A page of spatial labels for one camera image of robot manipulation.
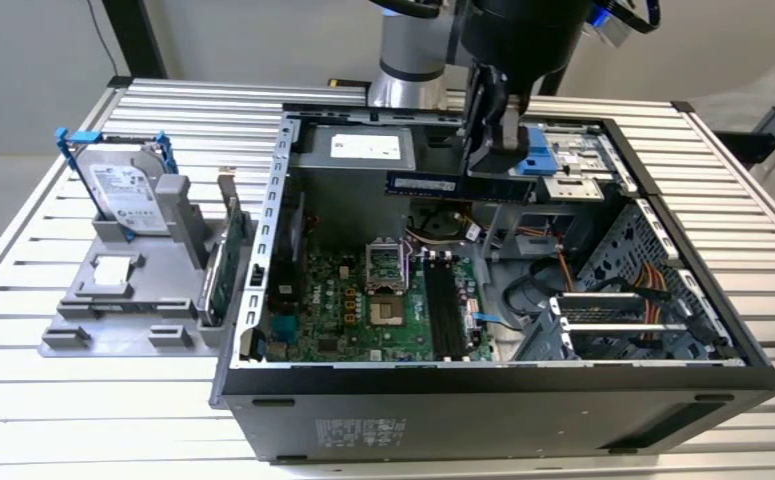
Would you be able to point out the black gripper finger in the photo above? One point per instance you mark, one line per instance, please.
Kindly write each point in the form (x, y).
(487, 125)

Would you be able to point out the dark RAM stick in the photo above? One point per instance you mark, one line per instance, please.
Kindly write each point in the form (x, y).
(427, 186)

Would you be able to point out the black RAM slot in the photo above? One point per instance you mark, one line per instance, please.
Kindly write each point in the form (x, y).
(435, 310)

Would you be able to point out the blue drive latch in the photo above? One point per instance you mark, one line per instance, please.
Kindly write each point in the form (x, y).
(541, 160)

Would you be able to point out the grey metal drive cage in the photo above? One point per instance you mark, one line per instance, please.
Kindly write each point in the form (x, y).
(507, 220)

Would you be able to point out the black round fan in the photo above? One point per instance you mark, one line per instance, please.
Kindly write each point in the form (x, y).
(436, 225)

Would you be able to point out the yellow black table clamp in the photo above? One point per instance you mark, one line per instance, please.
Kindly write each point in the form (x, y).
(335, 82)

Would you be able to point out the grey power supply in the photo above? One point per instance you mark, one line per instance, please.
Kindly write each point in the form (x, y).
(347, 200)

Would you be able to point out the silver perforated disk bay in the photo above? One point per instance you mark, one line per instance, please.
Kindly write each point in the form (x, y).
(600, 300)

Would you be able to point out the CPU socket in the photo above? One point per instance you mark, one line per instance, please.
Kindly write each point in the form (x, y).
(387, 312)

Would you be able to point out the green motherboard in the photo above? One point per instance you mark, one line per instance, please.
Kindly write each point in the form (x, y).
(320, 320)

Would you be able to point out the green graphics card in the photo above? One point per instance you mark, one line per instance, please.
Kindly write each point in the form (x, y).
(227, 270)

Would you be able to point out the hard disk in blue carrier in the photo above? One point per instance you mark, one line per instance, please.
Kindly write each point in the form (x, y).
(126, 190)

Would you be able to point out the grey parts rack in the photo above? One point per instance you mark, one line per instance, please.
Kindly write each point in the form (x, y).
(153, 270)

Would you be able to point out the black PC case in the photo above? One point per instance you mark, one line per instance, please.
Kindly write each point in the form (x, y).
(493, 420)

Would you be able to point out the silver CPU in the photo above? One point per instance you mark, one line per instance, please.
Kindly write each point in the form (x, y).
(112, 269)

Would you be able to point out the black frame post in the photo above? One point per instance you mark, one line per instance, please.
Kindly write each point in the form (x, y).
(553, 85)
(136, 40)

